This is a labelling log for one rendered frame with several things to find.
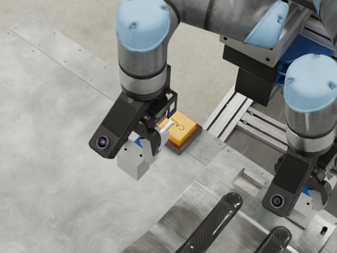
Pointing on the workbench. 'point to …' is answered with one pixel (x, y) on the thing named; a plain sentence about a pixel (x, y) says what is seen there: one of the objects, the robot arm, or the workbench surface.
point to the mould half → (255, 227)
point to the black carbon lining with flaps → (209, 236)
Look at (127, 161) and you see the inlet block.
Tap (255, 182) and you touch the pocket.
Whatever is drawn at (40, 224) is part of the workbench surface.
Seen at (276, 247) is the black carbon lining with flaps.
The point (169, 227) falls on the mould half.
